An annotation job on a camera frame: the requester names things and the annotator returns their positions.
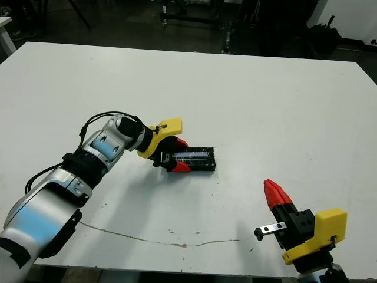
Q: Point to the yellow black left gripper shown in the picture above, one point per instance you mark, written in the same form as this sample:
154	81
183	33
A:
154	141

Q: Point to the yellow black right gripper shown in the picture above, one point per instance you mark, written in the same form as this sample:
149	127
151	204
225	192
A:
303	227

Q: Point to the shiny black box lid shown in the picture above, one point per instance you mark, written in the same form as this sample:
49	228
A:
200	159

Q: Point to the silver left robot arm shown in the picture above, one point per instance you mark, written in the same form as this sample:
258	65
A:
59	200

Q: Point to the black bushy plant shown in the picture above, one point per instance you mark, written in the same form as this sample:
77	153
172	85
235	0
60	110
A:
325	34

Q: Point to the black slanted stand leg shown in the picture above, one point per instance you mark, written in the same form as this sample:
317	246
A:
81	14

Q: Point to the seated person with grey shoes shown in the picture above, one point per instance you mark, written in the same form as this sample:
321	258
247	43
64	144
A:
23	34

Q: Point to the white desk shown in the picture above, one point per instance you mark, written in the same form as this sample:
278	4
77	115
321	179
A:
6	38

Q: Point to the metal post on casters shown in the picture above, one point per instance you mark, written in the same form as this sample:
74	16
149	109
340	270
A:
226	39

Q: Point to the black wheeled cart frame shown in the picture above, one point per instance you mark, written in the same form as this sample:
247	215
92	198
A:
188	17

